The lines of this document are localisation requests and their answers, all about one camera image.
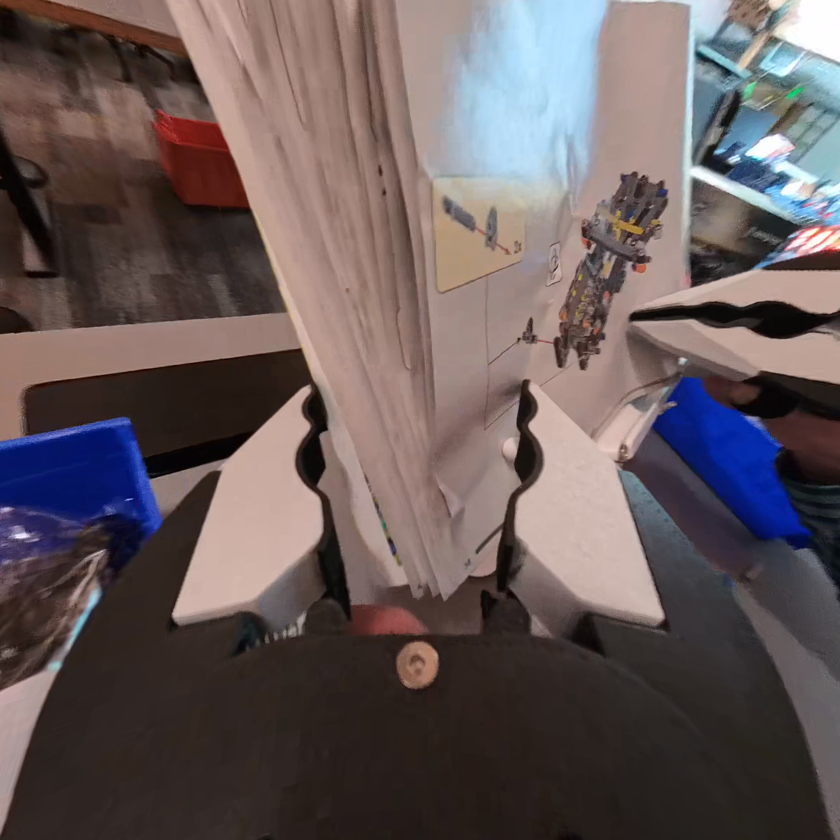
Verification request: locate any person's right hand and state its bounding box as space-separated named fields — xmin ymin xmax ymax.
xmin=704 ymin=377 xmax=840 ymax=460

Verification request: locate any bag of dark lego pieces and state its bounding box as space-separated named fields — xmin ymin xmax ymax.
xmin=0 ymin=502 xmax=142 ymax=690

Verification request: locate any red plastic crate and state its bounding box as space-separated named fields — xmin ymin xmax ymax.
xmin=152 ymin=108 xmax=252 ymax=210

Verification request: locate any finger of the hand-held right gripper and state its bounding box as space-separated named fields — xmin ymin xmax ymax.
xmin=629 ymin=316 xmax=840 ymax=385
xmin=630 ymin=268 xmax=840 ymax=329

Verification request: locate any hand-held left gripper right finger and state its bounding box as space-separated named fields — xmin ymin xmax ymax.
xmin=495 ymin=379 xmax=668 ymax=631

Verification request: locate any lego instruction booklet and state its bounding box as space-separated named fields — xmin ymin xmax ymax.
xmin=164 ymin=0 xmax=694 ymax=601

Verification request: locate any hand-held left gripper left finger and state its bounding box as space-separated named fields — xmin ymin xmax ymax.
xmin=172 ymin=384 xmax=350 ymax=626

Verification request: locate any black chair base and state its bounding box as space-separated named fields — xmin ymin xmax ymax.
xmin=0 ymin=123 xmax=64 ymax=278

